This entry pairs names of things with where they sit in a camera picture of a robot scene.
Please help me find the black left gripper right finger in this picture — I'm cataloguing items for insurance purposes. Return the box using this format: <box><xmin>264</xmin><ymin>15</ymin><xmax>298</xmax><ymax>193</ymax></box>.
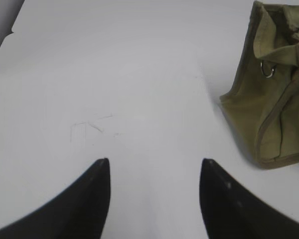
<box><xmin>199</xmin><ymin>158</ymin><xmax>299</xmax><ymax>239</ymax></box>

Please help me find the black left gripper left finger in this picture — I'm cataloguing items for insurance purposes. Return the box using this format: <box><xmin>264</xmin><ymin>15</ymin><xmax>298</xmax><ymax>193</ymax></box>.
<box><xmin>0</xmin><ymin>158</ymin><xmax>111</xmax><ymax>239</ymax></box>

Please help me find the yellow canvas bag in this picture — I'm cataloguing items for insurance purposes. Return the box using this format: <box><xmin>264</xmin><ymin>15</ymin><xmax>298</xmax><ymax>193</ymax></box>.
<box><xmin>220</xmin><ymin>1</ymin><xmax>299</xmax><ymax>169</ymax></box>

